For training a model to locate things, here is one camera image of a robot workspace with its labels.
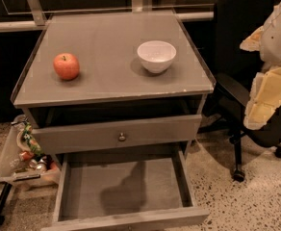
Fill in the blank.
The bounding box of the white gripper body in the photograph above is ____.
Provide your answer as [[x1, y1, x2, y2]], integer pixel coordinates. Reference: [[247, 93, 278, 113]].
[[260, 2, 281, 65]]

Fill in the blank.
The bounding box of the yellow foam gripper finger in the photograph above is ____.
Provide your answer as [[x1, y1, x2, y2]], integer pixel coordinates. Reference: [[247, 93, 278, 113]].
[[240, 26, 264, 52], [243, 67, 281, 130]]

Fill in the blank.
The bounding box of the red apple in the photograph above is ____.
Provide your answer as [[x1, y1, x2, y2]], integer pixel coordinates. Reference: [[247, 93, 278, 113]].
[[53, 53, 80, 81]]

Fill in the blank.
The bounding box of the grey drawer cabinet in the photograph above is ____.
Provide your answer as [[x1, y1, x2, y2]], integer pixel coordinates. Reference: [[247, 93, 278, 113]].
[[10, 10, 217, 231]]

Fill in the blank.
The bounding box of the round metal drawer knob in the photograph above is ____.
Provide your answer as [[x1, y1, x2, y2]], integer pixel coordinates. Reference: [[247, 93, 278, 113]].
[[118, 133, 126, 141]]

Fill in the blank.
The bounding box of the open grey middle drawer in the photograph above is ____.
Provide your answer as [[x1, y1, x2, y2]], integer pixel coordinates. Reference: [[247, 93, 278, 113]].
[[41, 147, 209, 231]]

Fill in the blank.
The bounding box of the closed grey top drawer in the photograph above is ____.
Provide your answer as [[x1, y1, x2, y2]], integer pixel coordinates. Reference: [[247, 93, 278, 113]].
[[33, 115, 201, 155]]

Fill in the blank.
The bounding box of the black office chair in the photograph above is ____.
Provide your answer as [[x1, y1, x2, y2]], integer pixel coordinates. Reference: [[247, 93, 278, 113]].
[[200, 0, 281, 182]]

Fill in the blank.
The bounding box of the white ceramic bowl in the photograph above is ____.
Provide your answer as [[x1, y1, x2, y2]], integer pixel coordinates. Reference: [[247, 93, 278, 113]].
[[137, 40, 177, 74]]

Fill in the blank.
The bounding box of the green snack packet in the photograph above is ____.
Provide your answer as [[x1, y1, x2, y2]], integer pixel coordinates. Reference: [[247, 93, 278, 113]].
[[21, 123, 43, 156]]

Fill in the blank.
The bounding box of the silver can in bin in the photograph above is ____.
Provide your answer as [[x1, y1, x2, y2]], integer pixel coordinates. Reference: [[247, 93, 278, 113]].
[[35, 163, 47, 172]]

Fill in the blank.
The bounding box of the clear plastic bin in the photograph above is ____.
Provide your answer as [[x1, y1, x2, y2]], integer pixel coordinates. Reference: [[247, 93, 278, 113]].
[[0, 115, 61, 189]]

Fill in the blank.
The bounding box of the metal wall rail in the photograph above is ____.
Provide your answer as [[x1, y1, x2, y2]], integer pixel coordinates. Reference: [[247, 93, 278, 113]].
[[0, 0, 214, 32]]

